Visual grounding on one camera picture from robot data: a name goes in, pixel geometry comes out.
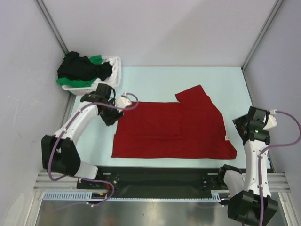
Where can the right aluminium corner post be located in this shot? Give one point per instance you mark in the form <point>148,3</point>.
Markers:
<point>265,28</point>

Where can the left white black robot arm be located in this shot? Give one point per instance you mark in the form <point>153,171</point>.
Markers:
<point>59,152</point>

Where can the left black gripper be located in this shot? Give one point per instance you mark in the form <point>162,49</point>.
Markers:
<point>111,120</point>

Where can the light blue cable duct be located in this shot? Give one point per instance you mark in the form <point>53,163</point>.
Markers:
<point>90,197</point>

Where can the white plastic laundry basket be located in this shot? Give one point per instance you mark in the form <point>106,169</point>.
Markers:
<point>78,91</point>

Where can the red t shirt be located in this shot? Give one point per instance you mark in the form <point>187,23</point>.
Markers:
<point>190,128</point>

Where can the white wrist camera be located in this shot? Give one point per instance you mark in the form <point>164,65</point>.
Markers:
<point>123,102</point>
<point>271,121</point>

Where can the green t shirt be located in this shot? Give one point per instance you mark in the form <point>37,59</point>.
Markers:
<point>81,83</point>

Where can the left aluminium corner post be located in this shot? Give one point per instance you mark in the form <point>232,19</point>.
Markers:
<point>51,24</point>

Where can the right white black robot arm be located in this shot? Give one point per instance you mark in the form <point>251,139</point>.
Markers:
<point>250,198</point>

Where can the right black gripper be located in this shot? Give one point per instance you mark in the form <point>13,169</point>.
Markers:
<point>238,121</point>

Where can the black t shirt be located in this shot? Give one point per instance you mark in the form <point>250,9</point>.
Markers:
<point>75,67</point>

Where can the white t shirt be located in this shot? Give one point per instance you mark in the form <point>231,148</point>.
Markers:
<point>115,78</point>

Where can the aluminium corner post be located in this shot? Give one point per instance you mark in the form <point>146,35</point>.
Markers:
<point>51,24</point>
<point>265,28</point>

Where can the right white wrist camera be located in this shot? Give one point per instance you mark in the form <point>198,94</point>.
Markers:
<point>271,121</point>

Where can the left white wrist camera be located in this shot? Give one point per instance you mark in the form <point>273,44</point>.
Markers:
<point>123,102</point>

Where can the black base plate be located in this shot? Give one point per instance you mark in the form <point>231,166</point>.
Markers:
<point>159,183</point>

